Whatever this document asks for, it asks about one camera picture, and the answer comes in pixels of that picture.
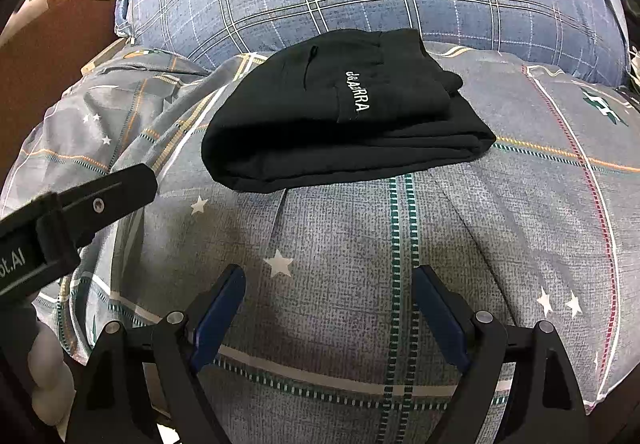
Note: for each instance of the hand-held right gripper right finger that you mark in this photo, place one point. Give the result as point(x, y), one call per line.
point(440, 304)

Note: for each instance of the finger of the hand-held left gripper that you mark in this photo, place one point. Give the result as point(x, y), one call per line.
point(115, 196)

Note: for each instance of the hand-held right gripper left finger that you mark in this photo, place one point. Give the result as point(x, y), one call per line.
point(220, 304)

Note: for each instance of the black pants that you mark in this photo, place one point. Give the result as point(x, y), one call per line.
point(320, 124)

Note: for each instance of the person's left forearm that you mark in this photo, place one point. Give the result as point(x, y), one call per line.
point(50, 369)

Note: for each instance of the grey star-printed quilt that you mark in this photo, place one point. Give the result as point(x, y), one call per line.
point(340, 264)

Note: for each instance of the brown headboard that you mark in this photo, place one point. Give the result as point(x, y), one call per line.
point(55, 39)

